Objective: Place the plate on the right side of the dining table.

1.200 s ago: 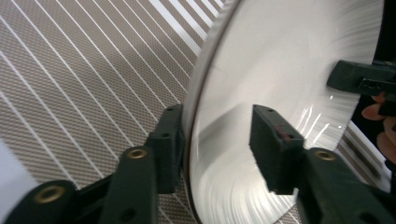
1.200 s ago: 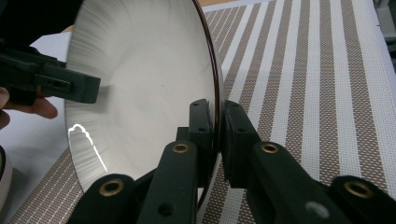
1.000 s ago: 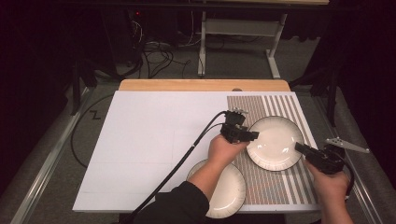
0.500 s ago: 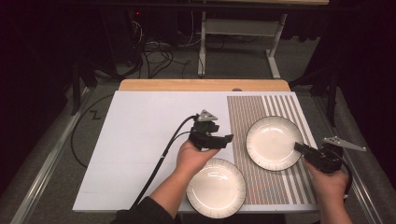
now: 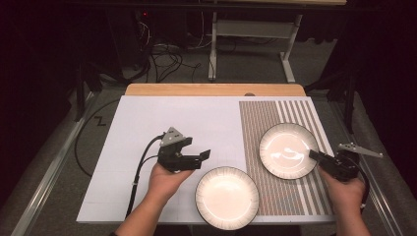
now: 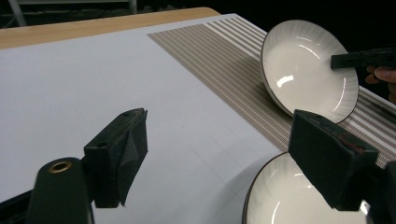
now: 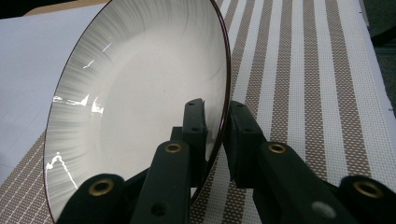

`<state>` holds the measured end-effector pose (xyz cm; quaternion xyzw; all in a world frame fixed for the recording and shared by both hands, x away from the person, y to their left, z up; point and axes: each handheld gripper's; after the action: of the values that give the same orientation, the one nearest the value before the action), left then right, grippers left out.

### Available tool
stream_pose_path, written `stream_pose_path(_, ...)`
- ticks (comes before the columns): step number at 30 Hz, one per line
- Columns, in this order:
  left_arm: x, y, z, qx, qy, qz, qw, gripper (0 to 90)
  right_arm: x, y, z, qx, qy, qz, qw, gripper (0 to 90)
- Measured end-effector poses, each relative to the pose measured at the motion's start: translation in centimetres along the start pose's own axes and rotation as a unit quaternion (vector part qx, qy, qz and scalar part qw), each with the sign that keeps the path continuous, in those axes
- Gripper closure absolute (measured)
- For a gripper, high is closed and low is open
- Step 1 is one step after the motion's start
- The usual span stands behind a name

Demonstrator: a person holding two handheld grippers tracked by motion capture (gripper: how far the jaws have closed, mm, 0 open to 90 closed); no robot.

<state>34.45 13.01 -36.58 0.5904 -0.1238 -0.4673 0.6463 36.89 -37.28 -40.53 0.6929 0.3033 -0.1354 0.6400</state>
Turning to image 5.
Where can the wooden table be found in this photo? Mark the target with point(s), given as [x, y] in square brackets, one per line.
[213, 89]

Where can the white board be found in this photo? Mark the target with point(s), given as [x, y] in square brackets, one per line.
[177, 118]

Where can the brown and white striped mat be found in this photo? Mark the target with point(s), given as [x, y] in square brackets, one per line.
[262, 111]

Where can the white plate with dark striped rim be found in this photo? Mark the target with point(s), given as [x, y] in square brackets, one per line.
[285, 147]
[227, 198]

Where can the black metal stand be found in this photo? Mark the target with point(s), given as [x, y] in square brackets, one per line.
[80, 91]
[350, 105]

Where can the person's right hand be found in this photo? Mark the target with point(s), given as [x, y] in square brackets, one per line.
[347, 193]

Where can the person's left hand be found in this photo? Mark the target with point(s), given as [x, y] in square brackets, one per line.
[165, 183]

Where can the white metal desk frame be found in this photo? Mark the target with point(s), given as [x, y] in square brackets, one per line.
[252, 29]

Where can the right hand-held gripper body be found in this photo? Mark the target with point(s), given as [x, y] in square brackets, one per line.
[341, 165]

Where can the aluminium floor rail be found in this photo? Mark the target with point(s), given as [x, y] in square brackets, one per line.
[377, 177]
[49, 177]

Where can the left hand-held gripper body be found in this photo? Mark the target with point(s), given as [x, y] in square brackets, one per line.
[172, 155]

